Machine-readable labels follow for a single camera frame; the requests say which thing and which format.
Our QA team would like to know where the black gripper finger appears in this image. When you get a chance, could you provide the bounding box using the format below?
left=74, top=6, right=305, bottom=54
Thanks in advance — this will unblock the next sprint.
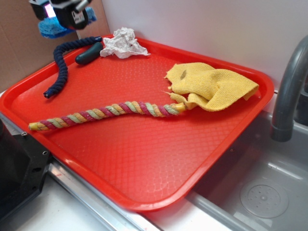
left=53, top=4, right=89, bottom=30
left=30, top=1, right=51, bottom=21

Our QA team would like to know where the blue sponge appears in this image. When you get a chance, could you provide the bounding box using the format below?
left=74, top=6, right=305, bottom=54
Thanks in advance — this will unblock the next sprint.
left=38, top=7, right=96, bottom=39

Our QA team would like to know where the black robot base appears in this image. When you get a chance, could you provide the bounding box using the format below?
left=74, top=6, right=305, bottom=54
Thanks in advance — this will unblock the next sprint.
left=0, top=121, right=51, bottom=221

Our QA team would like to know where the brown cardboard panel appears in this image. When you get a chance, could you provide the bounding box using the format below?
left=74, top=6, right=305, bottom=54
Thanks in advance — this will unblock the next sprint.
left=0, top=0, right=80, bottom=94

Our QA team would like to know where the dark green toy cucumber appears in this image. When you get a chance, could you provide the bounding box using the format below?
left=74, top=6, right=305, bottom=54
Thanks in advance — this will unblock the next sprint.
left=75, top=42, right=103, bottom=65

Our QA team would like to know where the crumpled white paper towel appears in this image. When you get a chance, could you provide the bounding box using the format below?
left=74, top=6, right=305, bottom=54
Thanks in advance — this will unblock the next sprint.
left=100, top=27, right=150, bottom=59

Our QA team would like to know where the red plastic tray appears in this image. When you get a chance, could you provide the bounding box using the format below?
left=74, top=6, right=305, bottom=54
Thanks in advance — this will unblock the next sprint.
left=0, top=38, right=274, bottom=212

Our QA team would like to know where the yellow cloth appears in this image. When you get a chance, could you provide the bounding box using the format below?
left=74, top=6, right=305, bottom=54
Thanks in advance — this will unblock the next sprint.
left=165, top=63, right=259, bottom=112

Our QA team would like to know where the grey faucet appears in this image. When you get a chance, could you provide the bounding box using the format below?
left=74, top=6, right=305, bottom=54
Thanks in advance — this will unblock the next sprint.
left=270, top=37, right=308, bottom=142

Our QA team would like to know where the grey sink basin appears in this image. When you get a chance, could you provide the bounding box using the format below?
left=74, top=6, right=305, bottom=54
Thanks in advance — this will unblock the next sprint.
left=187, top=112, right=308, bottom=231

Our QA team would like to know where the navy blue twisted rope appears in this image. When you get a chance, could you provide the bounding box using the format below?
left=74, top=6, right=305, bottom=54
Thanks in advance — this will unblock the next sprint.
left=43, top=36, right=102, bottom=99

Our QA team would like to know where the multicolour twisted rope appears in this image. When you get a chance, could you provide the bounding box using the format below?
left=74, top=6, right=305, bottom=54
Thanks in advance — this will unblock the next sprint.
left=28, top=101, right=185, bottom=132

